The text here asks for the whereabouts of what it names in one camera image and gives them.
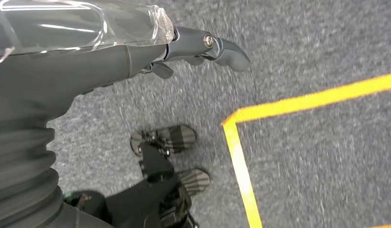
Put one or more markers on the black robot right foot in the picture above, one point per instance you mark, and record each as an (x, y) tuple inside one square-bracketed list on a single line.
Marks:
[(196, 181)]

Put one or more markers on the yellow floor tape square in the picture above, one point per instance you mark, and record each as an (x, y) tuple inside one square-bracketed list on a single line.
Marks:
[(308, 102)]

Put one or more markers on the black robot left leg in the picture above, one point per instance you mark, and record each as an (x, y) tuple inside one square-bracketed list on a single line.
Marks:
[(138, 201)]

